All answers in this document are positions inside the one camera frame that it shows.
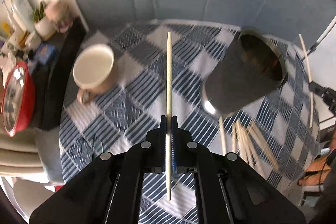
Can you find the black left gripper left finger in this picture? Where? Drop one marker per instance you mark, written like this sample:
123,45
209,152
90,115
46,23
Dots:
108,190

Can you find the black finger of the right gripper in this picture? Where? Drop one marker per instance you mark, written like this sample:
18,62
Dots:
328,95

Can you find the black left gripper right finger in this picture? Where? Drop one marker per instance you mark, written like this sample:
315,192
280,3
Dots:
227,189

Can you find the dark metal utensil cup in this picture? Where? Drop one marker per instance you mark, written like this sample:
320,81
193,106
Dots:
252,67

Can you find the person's hand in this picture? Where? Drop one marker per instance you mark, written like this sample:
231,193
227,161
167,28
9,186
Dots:
321,170

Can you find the blue patterned tablecloth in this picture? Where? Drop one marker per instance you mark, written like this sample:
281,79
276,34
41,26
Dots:
121,117

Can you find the beige ceramic mug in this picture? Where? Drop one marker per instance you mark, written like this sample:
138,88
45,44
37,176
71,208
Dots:
95,71

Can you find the red rimmed round clock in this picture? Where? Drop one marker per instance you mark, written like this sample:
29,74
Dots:
18,100

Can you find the blue box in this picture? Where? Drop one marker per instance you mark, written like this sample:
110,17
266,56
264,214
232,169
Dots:
44,53

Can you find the white potted plant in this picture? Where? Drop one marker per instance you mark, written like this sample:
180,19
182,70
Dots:
43,26

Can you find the pink jar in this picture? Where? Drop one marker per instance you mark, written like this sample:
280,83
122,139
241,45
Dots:
59,14

